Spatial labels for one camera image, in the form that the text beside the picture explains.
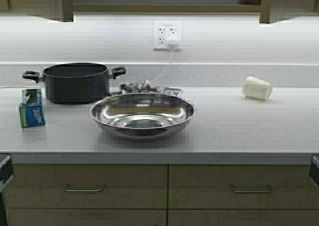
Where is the large stainless steel pan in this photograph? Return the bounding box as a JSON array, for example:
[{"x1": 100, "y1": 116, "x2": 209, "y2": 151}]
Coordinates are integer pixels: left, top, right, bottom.
[{"x1": 89, "y1": 93, "x2": 196, "y2": 140}]

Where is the robot base left corner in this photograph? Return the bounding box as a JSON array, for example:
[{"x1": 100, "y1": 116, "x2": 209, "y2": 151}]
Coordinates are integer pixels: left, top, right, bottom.
[{"x1": 0, "y1": 154, "x2": 13, "y2": 193}]

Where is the robot base right corner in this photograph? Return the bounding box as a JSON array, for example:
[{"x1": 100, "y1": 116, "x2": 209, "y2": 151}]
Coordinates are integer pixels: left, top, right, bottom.
[{"x1": 310, "y1": 154, "x2": 319, "y2": 187}]

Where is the black cooking pot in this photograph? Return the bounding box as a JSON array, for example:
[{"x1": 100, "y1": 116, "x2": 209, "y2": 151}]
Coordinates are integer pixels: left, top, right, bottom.
[{"x1": 22, "y1": 63, "x2": 127, "y2": 104}]

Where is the brown plate in cabinet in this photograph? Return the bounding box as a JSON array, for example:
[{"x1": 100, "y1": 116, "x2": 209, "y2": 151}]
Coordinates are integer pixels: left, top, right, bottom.
[{"x1": 238, "y1": 0, "x2": 261, "y2": 5}]

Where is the grey patterned dish towel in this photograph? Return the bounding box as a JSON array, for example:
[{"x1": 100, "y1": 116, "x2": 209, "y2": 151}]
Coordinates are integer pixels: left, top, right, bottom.
[{"x1": 110, "y1": 80, "x2": 183, "y2": 96}]

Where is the white plug adapter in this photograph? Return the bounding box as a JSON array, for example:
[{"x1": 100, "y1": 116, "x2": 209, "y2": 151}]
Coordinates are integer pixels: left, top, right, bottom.
[{"x1": 166, "y1": 37, "x2": 180, "y2": 48}]

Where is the right wooden drawer front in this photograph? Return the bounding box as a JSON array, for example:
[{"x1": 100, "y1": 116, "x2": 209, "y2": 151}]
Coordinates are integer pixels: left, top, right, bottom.
[{"x1": 168, "y1": 165, "x2": 319, "y2": 210}]

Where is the wooden drawer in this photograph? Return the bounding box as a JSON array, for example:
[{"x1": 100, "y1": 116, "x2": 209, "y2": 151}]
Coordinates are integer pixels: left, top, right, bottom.
[
  {"x1": 168, "y1": 165, "x2": 319, "y2": 210},
  {"x1": 4, "y1": 164, "x2": 167, "y2": 209}
]

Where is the white paper cup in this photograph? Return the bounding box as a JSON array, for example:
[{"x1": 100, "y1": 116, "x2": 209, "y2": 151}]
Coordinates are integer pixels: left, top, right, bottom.
[{"x1": 242, "y1": 76, "x2": 272, "y2": 101}]

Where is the blue Ziploc bag box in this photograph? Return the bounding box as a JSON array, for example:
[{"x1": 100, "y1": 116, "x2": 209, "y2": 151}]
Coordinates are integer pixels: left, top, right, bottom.
[{"x1": 19, "y1": 88, "x2": 45, "y2": 128}]

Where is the left wooden drawer front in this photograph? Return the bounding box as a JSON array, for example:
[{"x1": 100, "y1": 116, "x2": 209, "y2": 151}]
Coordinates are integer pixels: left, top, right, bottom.
[{"x1": 4, "y1": 164, "x2": 167, "y2": 209}]

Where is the white charging cable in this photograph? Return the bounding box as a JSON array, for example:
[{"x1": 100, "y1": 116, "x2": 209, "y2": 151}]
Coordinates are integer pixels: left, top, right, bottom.
[{"x1": 151, "y1": 47, "x2": 175, "y2": 83}]

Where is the white wall power outlet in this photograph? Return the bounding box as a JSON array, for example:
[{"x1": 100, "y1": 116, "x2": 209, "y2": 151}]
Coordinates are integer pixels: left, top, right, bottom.
[{"x1": 153, "y1": 20, "x2": 182, "y2": 51}]

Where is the right drawer metal handle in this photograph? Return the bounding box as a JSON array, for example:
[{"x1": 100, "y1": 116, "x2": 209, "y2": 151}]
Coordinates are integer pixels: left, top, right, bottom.
[{"x1": 230, "y1": 185, "x2": 273, "y2": 194}]

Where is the drawer metal handle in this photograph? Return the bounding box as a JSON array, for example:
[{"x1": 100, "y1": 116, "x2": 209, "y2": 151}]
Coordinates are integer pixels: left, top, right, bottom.
[
  {"x1": 230, "y1": 185, "x2": 273, "y2": 194},
  {"x1": 64, "y1": 185, "x2": 105, "y2": 194}
]

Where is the left drawer metal handle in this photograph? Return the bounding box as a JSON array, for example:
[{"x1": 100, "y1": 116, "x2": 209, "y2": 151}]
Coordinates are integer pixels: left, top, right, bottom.
[{"x1": 64, "y1": 185, "x2": 105, "y2": 194}]

